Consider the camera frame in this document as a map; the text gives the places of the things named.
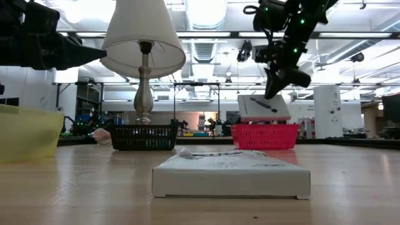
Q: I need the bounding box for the black hanging camera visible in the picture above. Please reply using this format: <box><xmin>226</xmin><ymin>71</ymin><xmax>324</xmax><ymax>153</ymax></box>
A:
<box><xmin>236</xmin><ymin>39</ymin><xmax>253</xmax><ymax>63</ymax></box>

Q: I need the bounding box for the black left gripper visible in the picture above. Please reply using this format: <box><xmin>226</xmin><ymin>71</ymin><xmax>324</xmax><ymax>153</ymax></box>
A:
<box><xmin>0</xmin><ymin>31</ymin><xmax>108</xmax><ymax>71</ymax></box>

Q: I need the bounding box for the black plastic slotted basket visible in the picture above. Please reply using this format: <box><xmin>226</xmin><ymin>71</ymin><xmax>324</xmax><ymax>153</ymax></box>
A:
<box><xmin>107</xmin><ymin>123</ymin><xmax>180</xmax><ymax>152</ymax></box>

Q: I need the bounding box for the white tall cabinet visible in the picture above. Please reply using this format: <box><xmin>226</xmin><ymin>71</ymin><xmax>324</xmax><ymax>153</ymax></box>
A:
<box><xmin>312</xmin><ymin>85</ymin><xmax>343</xmax><ymax>139</ymax></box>

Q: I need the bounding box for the red plastic slotted basket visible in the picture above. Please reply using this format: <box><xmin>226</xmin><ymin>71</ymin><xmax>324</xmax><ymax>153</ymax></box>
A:
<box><xmin>230</xmin><ymin>122</ymin><xmax>301</xmax><ymax>151</ymax></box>

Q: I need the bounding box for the black background metal stand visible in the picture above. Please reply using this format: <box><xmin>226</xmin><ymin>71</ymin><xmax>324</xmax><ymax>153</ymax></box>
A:
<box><xmin>172</xmin><ymin>81</ymin><xmax>221</xmax><ymax>126</ymax></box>

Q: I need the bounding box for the white shade silver table lamp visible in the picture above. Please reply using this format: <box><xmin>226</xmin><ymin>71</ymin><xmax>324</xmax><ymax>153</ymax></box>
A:
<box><xmin>99</xmin><ymin>0</ymin><xmax>187</xmax><ymax>126</ymax></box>

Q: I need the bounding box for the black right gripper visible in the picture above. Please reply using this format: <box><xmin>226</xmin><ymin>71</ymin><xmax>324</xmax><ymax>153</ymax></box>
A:
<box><xmin>252</xmin><ymin>18</ymin><xmax>313</xmax><ymax>100</ymax></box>

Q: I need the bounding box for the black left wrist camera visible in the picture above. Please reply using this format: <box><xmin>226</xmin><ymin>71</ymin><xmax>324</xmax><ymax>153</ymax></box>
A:
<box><xmin>24</xmin><ymin>1</ymin><xmax>61</xmax><ymax>35</ymax></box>

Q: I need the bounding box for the dark monitor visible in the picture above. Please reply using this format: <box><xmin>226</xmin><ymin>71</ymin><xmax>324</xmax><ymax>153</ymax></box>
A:
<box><xmin>381</xmin><ymin>93</ymin><xmax>400</xmax><ymax>124</ymax></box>

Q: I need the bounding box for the white card reader box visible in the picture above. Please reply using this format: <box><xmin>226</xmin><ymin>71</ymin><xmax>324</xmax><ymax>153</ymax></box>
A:
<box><xmin>151</xmin><ymin>147</ymin><xmax>312</xmax><ymax>201</ymax></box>
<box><xmin>237</xmin><ymin>94</ymin><xmax>293</xmax><ymax>123</ymax></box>

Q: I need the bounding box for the black aluminium table frame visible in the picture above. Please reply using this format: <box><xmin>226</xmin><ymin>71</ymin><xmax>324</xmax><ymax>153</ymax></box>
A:
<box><xmin>57</xmin><ymin>136</ymin><xmax>400</xmax><ymax>148</ymax></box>

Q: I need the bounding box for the pink crumpled plastic wrap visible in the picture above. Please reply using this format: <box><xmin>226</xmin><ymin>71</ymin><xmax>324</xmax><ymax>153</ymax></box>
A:
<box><xmin>91</xmin><ymin>127</ymin><xmax>113</xmax><ymax>146</ymax></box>

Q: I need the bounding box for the yellow translucent plastic bin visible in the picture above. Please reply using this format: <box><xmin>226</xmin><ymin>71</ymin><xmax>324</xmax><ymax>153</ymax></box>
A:
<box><xmin>0</xmin><ymin>103</ymin><xmax>65</xmax><ymax>164</ymax></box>

